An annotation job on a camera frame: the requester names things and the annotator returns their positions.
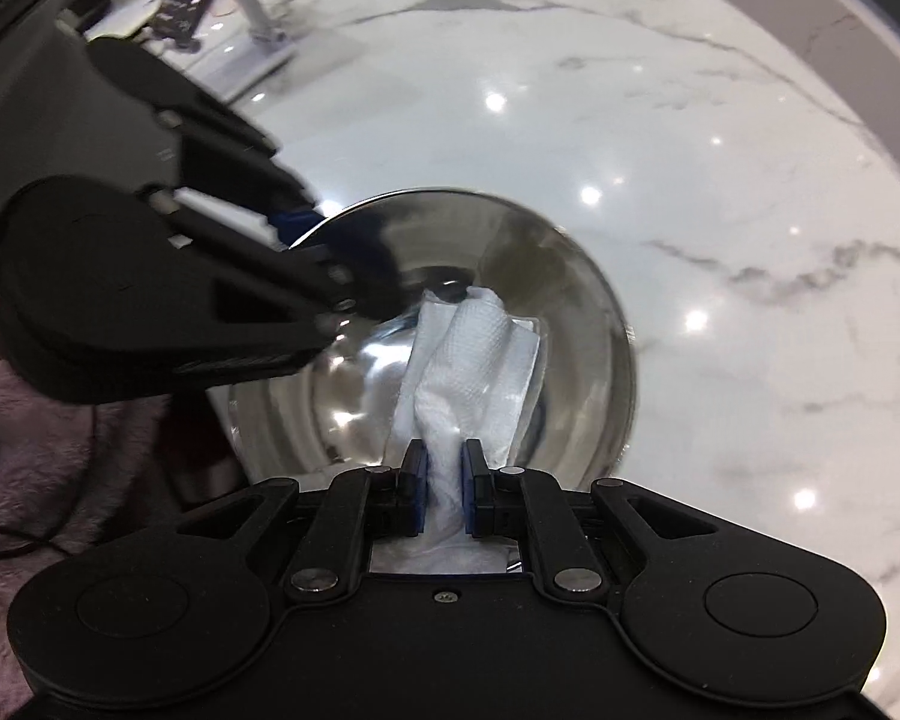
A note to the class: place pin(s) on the blue steel bowl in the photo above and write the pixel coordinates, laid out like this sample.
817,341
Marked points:
570,360

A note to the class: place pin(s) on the purple fluffy clothing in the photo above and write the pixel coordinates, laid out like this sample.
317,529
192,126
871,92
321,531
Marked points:
45,465

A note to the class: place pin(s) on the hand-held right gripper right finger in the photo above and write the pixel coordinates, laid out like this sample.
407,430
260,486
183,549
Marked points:
471,491

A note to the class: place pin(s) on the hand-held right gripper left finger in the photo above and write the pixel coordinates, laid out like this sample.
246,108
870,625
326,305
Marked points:
417,484

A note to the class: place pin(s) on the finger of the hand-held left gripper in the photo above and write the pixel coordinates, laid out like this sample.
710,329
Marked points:
232,165
285,285

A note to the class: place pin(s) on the white towel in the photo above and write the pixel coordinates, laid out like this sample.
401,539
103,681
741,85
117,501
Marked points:
469,360

